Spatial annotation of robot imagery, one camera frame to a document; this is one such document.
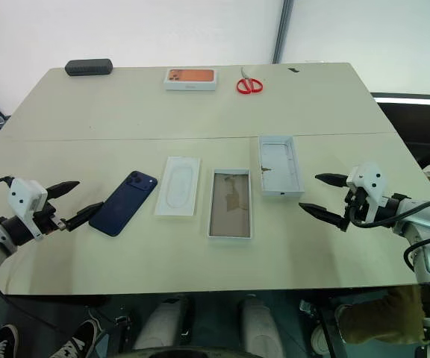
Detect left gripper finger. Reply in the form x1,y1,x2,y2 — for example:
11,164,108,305
64,201,106,231
46,180,81,199

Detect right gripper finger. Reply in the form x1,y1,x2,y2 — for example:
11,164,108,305
298,202,346,229
314,172,349,188

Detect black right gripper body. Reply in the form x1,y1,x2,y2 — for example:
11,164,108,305
338,185,366,233

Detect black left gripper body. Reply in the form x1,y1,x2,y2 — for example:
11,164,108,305
31,202,69,236

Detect dark blue smartphone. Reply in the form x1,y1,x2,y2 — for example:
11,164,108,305
88,170,159,238

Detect white cardboard insert tray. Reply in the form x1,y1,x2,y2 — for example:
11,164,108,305
154,156,203,219

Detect white phone box lid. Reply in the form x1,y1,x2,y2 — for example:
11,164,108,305
258,134,306,198

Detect white phone box base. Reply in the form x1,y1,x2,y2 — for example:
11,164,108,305
208,168,254,240

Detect orange printed phone box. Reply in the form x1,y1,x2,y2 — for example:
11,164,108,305
162,67,218,92

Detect black glossy desk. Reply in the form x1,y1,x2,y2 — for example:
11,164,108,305
369,90,430,169

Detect black white sneaker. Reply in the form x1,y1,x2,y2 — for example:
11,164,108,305
0,323,20,358
49,318,101,358

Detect dark grey oblong case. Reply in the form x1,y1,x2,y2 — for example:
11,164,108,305
64,57,114,78

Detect white rounded robot leg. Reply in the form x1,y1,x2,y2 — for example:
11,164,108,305
134,295,190,352
238,295,286,356

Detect grey vertical pole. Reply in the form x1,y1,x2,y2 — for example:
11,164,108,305
272,0,295,65

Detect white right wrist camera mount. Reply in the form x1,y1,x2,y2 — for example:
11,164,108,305
346,161,387,222

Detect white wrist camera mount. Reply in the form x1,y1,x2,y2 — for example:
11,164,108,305
346,161,387,222
7,178,49,240

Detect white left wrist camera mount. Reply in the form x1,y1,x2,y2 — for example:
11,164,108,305
7,178,49,240

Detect red handled scissors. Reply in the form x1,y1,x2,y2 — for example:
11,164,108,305
235,66,266,95

